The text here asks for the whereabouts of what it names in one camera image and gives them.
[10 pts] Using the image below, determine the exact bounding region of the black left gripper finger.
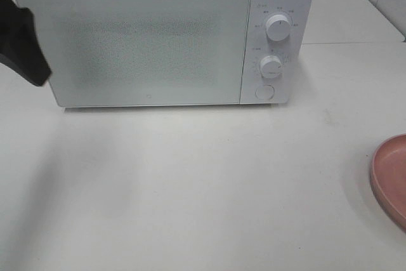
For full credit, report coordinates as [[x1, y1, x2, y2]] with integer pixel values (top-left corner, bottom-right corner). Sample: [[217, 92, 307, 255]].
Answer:
[[1, 0, 51, 87]]

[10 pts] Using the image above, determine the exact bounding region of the white microwave door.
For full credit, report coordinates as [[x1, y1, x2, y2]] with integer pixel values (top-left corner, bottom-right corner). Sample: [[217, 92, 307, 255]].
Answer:
[[16, 0, 249, 107]]

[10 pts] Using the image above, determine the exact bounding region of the round door release button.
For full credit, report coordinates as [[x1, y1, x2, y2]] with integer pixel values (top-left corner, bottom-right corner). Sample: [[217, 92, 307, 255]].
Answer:
[[255, 84, 275, 100]]

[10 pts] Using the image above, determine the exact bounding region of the white timer knob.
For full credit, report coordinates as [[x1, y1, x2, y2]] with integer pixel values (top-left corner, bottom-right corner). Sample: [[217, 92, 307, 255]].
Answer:
[[259, 55, 283, 79]]

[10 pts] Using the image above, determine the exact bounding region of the pink round plate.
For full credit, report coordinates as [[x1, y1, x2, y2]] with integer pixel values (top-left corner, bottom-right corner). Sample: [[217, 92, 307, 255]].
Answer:
[[369, 134, 405, 230]]

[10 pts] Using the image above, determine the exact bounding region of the white upper microwave knob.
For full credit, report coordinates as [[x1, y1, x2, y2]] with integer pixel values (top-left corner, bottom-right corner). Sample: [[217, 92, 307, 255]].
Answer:
[[265, 13, 292, 41]]

